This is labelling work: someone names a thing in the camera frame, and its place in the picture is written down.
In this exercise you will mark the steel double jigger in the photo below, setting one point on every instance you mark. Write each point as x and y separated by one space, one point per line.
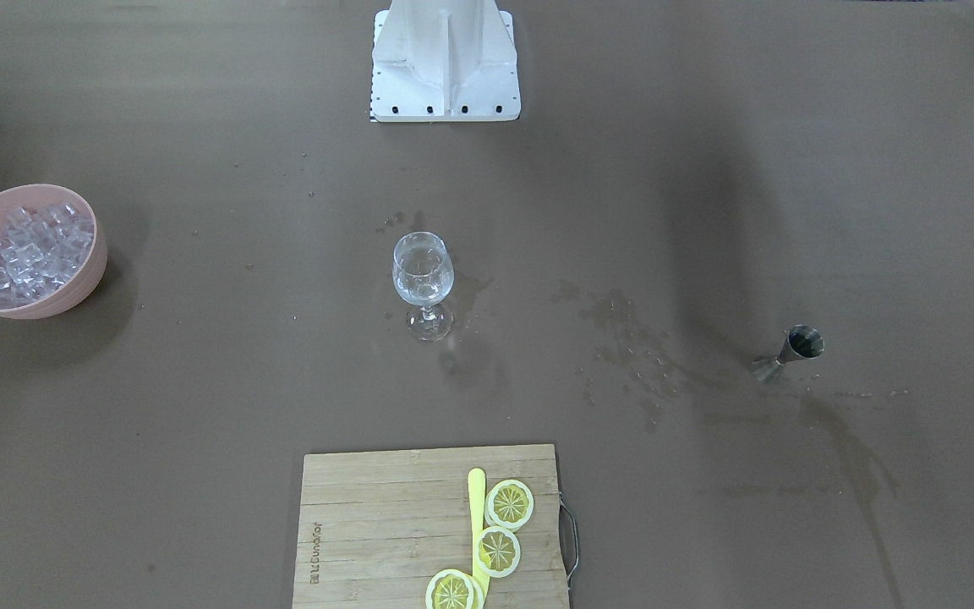
802 343

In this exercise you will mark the clear wine glass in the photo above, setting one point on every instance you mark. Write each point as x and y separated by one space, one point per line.
423 276

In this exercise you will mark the clear ice cubes pile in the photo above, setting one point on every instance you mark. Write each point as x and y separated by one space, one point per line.
40 251

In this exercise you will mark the yellow plastic knife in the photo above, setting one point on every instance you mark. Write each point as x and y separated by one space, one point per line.
476 491

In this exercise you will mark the lemon slice far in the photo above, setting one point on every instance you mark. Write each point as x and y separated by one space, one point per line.
509 504

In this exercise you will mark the lemon slice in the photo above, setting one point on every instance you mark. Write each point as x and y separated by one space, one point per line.
509 504
496 552
452 588

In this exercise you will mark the lemon slice middle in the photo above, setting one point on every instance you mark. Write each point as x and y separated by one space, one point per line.
496 552

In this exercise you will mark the bamboo cutting board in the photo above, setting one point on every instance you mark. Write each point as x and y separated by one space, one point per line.
374 527

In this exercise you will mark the lemon slice near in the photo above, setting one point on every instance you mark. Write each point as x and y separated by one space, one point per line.
452 588

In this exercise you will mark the pink bowl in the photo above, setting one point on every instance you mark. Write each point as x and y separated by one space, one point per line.
35 197

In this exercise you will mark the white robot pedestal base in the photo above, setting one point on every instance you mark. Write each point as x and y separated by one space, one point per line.
452 61

